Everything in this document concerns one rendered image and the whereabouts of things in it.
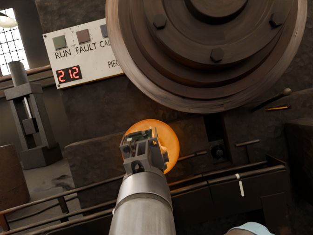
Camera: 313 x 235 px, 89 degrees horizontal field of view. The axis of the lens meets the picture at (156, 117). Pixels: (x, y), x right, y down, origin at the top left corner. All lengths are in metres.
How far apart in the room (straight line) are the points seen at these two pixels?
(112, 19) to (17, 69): 5.81
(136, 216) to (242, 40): 0.33
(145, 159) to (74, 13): 0.56
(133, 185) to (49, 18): 0.62
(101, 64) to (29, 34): 8.28
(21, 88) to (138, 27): 5.68
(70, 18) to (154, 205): 0.62
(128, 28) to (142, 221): 0.37
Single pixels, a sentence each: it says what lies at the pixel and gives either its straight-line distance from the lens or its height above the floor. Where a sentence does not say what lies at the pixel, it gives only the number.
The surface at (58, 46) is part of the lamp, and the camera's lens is 0.64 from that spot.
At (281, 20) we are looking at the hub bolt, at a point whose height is 1.03.
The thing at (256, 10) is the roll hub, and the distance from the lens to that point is 0.41.
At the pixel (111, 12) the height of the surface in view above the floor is 1.17.
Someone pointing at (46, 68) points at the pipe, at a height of 3.17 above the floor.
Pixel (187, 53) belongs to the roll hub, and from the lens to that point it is 0.33.
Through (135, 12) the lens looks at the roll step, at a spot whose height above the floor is 1.13.
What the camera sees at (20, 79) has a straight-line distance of 6.11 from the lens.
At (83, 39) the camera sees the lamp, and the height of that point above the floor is 1.19.
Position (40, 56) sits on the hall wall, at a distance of 8.33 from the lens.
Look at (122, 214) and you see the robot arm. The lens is 0.20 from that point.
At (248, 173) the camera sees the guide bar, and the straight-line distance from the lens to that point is 0.48.
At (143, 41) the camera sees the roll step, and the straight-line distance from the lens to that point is 0.38.
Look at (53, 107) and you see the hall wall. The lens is 7.85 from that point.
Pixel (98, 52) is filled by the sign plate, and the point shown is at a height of 1.14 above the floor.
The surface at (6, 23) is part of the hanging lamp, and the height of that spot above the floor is 4.38.
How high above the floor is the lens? 0.93
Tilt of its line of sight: 4 degrees down
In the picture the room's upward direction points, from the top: 13 degrees counter-clockwise
